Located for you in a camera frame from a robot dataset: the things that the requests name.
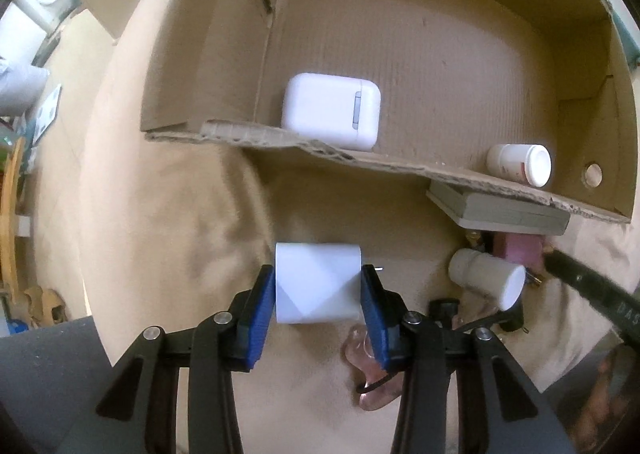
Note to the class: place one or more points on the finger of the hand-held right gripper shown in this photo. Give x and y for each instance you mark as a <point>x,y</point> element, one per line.
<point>580,279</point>

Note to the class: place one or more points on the wooden chair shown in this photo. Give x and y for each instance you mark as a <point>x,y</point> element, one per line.
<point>11,214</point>

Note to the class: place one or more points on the white floor scale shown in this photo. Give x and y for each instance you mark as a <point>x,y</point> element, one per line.
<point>47,112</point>

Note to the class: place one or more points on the person's right hand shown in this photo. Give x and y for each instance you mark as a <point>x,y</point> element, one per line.
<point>612,389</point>

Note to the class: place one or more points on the person's grey pants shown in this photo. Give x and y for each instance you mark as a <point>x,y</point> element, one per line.
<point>45,384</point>

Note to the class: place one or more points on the white charger cube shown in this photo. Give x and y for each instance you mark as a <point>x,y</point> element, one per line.
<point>317,279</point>

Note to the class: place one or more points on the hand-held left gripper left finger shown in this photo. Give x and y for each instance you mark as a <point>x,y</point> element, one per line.
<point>260,315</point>

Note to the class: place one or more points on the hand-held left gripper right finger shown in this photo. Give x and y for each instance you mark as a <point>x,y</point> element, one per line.
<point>375,320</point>

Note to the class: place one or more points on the pale cloth bundle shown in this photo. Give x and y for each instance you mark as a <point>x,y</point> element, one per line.
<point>22,84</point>

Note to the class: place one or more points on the brown cardboard box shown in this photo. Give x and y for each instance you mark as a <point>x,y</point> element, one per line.
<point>425,49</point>

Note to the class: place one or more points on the white earbuds case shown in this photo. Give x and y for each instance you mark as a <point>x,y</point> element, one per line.
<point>325,109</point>

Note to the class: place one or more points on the pair of tan slippers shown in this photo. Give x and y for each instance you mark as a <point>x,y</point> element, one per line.
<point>47,306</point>

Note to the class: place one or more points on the plain white bottle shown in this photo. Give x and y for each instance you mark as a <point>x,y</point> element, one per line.
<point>487,276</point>

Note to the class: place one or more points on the grey flat box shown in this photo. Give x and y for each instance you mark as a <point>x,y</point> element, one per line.
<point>500,216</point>

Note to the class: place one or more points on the clear pink hair clip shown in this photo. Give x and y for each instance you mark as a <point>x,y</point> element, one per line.
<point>362,351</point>

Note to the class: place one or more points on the white red-label pill bottle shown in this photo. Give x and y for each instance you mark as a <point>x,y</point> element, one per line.
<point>520,163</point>

